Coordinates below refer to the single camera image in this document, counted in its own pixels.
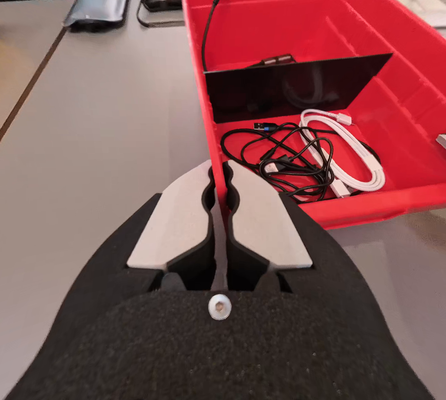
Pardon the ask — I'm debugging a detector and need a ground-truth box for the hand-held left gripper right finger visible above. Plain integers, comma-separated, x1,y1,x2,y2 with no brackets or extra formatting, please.
226,160,313,291

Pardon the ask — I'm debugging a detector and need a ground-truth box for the red plastic bin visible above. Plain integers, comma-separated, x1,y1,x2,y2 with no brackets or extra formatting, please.
180,0,446,230

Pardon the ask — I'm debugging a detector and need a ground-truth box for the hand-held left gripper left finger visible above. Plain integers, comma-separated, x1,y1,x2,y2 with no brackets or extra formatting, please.
126,160,214,291

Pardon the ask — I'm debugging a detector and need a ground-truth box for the black bin divider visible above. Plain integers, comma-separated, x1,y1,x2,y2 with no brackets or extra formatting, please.
204,53,394,125

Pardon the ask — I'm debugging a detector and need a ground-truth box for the black cable with blue plugs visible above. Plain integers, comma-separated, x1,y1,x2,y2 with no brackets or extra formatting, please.
253,122,316,164

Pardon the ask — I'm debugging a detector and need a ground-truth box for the thin black cable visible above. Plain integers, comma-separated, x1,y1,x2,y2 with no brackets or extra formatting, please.
220,125,336,204

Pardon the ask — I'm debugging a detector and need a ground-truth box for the white cable bundle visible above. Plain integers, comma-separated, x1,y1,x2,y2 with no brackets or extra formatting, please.
299,109,386,199

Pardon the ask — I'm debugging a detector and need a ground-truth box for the grey pouch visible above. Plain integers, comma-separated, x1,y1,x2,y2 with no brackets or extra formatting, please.
63,0,131,33

